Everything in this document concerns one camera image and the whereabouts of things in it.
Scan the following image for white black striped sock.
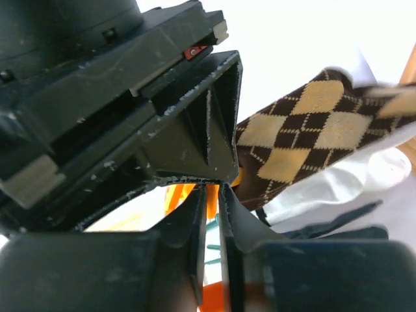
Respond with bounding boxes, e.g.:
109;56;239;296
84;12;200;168
253;123;415;231

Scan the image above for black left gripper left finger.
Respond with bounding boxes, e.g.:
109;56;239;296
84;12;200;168
0;187;207;312

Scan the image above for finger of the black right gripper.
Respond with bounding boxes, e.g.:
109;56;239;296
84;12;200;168
142;51;242;184

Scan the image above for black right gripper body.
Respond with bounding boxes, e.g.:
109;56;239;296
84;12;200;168
1;1;228;233

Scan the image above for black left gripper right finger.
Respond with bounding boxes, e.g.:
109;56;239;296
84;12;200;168
219;184;415;311

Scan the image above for orange clothes peg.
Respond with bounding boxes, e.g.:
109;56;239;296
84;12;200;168
149;184;247;311

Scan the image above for brown argyle sock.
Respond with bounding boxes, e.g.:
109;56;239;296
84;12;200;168
234;69;415;211

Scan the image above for black sock on hanger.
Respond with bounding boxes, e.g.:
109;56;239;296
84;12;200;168
277;200;389;241

